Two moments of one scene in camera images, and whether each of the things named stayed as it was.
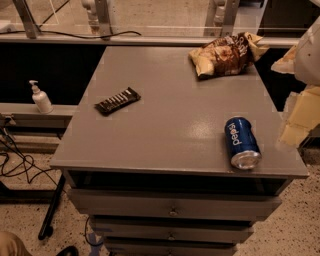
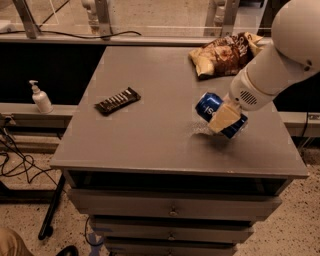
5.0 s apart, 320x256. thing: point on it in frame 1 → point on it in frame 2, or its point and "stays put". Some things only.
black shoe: (69, 251) stays put
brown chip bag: (228, 54) stays put
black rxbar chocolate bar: (117, 101) stays put
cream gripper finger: (303, 118) → (244, 94)
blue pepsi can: (244, 152) → (206, 106)
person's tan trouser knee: (10, 245) stays put
